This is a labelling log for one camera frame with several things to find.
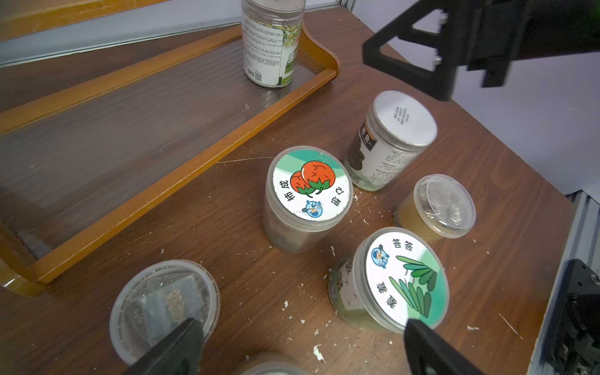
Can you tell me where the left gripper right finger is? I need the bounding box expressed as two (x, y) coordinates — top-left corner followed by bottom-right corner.
(404, 319), (483, 375)

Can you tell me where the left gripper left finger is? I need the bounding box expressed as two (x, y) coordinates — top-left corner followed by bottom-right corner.
(123, 318), (205, 375)

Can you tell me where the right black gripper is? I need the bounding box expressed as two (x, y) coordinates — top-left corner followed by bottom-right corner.
(362, 1), (599, 101)

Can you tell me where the small clear seed cup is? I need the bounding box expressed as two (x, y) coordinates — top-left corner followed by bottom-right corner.
(109, 259), (221, 366)

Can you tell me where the white lid jar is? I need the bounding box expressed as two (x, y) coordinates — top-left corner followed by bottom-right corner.
(344, 91), (438, 192)

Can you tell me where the green leaf lid jar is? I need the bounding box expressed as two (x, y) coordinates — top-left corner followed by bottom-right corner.
(328, 227), (449, 334)

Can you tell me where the sunflower lid jar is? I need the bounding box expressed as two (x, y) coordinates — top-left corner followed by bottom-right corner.
(233, 352), (308, 375)

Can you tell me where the small yellow seed cup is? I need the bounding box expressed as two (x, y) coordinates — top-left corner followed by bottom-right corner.
(395, 173), (477, 244)

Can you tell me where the strawberry lid jar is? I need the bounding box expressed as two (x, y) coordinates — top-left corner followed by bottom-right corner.
(262, 145), (353, 254)

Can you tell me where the green label white-lid jar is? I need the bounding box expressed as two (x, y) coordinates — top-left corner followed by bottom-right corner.
(241, 0), (306, 88)

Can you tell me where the wooden three-tier shelf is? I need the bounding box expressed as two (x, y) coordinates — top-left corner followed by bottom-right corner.
(1, 20), (341, 296)

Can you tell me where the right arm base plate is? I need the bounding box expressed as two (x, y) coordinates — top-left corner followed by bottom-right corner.
(542, 259), (599, 374)

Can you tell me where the aluminium front rail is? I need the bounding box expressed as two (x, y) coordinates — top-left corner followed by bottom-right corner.
(527, 191), (599, 374)

